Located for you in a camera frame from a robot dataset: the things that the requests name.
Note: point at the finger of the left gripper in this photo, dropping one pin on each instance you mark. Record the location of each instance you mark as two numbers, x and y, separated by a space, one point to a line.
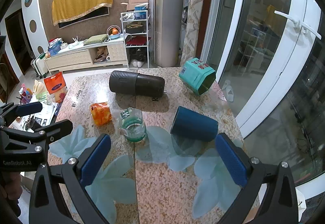
28 109
52 132

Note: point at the dark blue cup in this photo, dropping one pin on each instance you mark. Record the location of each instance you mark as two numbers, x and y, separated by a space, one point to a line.
192 125

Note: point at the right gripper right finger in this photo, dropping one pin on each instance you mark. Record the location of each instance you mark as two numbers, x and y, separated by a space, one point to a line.
279 204

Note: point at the clear green glass cup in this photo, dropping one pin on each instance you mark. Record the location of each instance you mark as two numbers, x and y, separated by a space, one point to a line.
131 124

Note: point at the cardboard box on shelf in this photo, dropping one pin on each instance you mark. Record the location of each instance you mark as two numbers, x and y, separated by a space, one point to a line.
130 5

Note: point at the white metal shelf rack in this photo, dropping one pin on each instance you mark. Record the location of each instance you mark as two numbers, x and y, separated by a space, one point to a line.
136 32

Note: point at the white slippers pair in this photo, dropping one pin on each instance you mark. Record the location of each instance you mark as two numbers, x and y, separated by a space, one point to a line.
228 91

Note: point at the teal hexagonal tin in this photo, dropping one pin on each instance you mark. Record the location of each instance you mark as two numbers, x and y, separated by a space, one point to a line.
197 76

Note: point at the orange patterned cup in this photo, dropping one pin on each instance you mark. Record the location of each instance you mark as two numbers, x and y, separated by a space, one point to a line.
101 113

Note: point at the fruit bowl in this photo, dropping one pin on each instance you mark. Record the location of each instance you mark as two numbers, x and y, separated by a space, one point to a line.
113 32

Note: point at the white suitcase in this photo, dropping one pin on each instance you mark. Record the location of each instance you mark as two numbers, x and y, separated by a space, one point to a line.
39 66

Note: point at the yellow cloth over television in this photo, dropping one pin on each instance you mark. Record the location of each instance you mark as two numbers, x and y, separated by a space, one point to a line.
67 10

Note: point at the silver standing air conditioner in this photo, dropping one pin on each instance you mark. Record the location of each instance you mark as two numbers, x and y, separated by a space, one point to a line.
167 27

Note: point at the left hand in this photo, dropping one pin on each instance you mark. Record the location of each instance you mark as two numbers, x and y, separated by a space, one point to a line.
11 185

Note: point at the white door handle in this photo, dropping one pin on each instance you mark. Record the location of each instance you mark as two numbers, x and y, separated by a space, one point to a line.
297 23

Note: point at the white television cabinet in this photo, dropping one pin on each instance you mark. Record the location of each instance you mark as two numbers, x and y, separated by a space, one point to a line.
81 56

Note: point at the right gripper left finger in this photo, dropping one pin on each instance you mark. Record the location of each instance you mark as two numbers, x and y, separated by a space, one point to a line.
47 204

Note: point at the orange plastic bag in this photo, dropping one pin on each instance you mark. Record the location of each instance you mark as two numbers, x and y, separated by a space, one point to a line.
56 87

